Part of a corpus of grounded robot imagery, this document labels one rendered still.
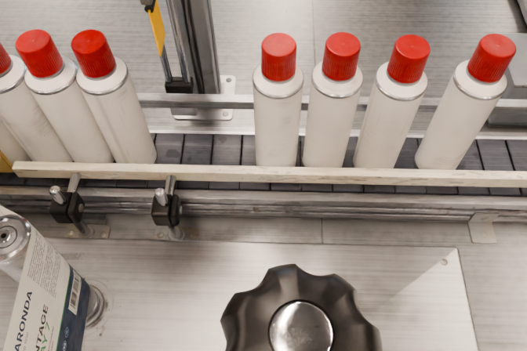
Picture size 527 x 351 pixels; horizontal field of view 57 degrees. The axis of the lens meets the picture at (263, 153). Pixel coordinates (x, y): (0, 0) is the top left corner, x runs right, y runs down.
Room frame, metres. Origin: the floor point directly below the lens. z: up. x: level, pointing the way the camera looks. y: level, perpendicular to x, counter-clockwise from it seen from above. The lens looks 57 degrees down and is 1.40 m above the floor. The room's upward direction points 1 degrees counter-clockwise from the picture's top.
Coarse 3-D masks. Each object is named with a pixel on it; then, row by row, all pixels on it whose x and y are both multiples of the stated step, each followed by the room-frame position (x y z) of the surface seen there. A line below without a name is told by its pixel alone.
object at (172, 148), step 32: (160, 160) 0.34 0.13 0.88; (192, 160) 0.33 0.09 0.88; (224, 160) 0.33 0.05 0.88; (480, 160) 0.33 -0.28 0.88; (512, 160) 0.33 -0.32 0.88; (320, 192) 0.29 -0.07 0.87; (352, 192) 0.29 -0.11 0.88; (384, 192) 0.28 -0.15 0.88; (416, 192) 0.28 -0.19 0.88; (448, 192) 0.28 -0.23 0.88; (480, 192) 0.28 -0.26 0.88; (512, 192) 0.28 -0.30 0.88
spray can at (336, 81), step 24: (336, 48) 0.32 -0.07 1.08; (360, 48) 0.32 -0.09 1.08; (312, 72) 0.33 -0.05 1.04; (336, 72) 0.31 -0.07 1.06; (360, 72) 0.33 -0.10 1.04; (312, 96) 0.32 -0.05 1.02; (336, 96) 0.30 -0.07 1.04; (312, 120) 0.32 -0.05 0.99; (336, 120) 0.30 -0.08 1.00; (312, 144) 0.31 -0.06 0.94; (336, 144) 0.30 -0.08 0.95
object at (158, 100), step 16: (144, 96) 0.37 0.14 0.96; (160, 96) 0.37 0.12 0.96; (176, 96) 0.37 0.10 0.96; (192, 96) 0.37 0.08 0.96; (208, 96) 0.37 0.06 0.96; (224, 96) 0.37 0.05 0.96; (240, 96) 0.37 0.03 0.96; (304, 96) 0.37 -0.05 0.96; (432, 112) 0.35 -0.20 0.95; (496, 112) 0.35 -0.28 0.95; (512, 112) 0.35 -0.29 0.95
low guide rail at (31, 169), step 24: (24, 168) 0.30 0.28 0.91; (48, 168) 0.30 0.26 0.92; (72, 168) 0.30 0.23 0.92; (96, 168) 0.30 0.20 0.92; (120, 168) 0.30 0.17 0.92; (144, 168) 0.30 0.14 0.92; (168, 168) 0.30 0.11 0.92; (192, 168) 0.30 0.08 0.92; (216, 168) 0.30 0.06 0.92; (240, 168) 0.30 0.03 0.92; (264, 168) 0.30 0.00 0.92; (288, 168) 0.30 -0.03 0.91; (312, 168) 0.30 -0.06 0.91; (336, 168) 0.30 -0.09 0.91; (360, 168) 0.30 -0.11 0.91; (384, 168) 0.30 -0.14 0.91
